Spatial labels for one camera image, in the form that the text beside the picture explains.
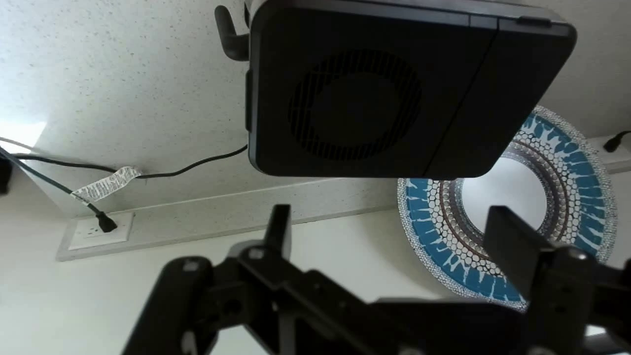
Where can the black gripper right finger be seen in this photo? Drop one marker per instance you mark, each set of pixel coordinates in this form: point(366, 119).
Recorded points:
point(520, 253)

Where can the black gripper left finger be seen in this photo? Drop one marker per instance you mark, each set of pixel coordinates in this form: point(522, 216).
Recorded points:
point(279, 229)

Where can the black coffee machine lid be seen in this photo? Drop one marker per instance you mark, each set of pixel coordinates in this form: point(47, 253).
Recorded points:
point(356, 99)

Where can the black steel coffee machine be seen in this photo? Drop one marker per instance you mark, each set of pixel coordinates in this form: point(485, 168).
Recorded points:
point(526, 86)

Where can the blue patterned decorative plate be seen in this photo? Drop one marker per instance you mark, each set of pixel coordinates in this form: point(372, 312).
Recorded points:
point(573, 190)

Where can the white wall outlet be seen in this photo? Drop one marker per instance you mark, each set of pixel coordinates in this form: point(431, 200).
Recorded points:
point(86, 237)

